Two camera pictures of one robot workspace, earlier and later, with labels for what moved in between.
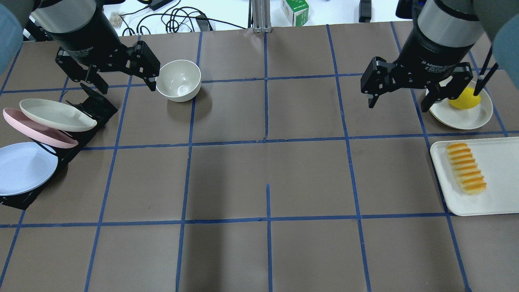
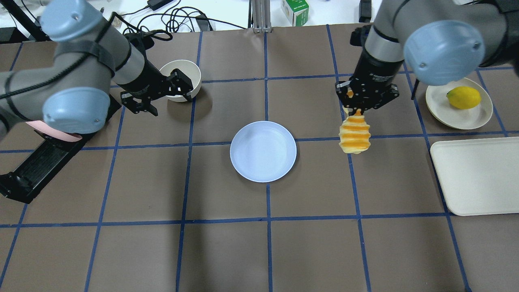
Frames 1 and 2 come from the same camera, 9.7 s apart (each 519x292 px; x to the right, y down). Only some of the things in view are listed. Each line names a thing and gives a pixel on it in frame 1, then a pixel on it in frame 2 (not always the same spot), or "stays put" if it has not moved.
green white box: (297, 11) stays put
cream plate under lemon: (445, 114) stays put
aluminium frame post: (261, 16) stays put
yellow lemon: (466, 100) stays put
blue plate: (24, 166) to (263, 151)
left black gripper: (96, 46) to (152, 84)
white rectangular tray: (498, 159) stays put
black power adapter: (202, 21) stays put
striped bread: (468, 176) to (354, 135)
